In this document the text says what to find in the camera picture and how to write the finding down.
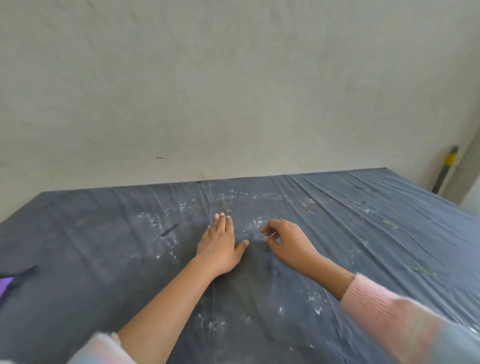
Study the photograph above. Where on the person's right hand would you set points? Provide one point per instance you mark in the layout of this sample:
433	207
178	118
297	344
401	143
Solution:
292	247

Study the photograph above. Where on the person's left hand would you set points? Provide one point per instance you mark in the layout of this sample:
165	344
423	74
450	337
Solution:
219	247

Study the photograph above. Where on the person's left forearm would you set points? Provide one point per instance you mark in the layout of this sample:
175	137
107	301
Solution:
161	315

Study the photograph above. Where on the person's right forearm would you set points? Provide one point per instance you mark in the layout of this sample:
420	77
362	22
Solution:
393	315

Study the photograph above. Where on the purple cloth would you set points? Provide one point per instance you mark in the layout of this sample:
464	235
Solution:
4	287

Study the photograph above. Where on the dark grey covered table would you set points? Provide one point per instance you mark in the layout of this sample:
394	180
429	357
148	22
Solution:
93	243

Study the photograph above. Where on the grey pole yellow band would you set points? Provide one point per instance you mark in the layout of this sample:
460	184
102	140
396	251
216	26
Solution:
444	172

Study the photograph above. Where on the grey wall pipe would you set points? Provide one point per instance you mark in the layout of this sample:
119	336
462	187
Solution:
465	176

